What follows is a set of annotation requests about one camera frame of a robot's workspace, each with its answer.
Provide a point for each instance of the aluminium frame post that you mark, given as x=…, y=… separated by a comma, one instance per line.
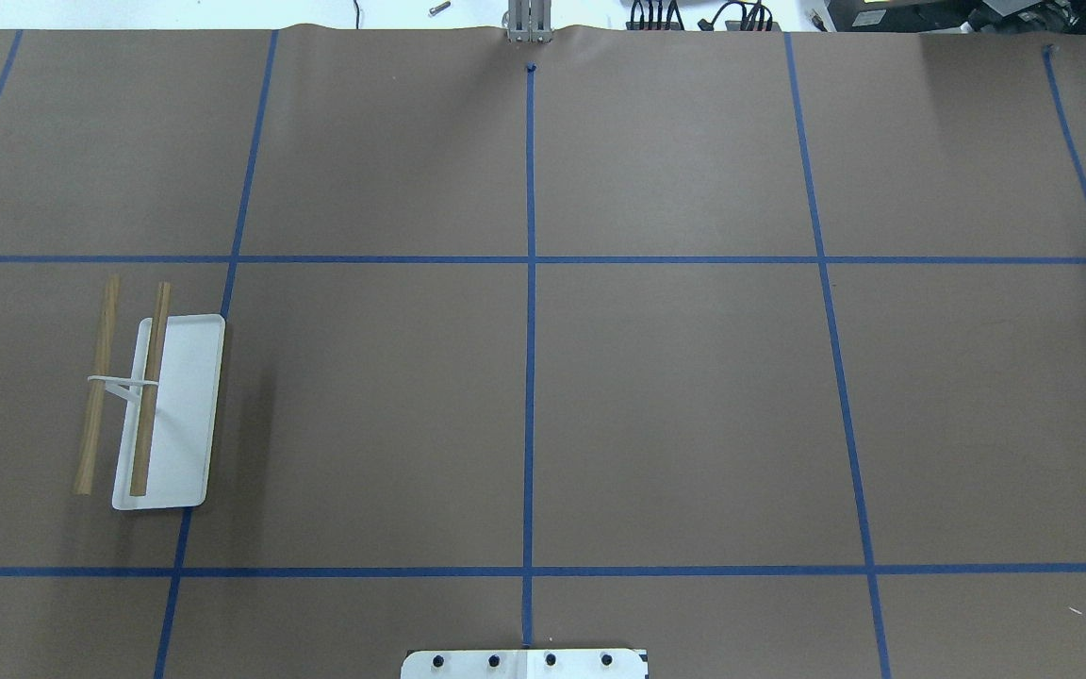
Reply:
x=528, y=21

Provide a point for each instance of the white towel rack with wooden bars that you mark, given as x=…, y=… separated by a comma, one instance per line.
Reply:
x=170, y=405

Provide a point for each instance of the brown paper table cover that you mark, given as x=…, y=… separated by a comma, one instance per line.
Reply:
x=763, y=353

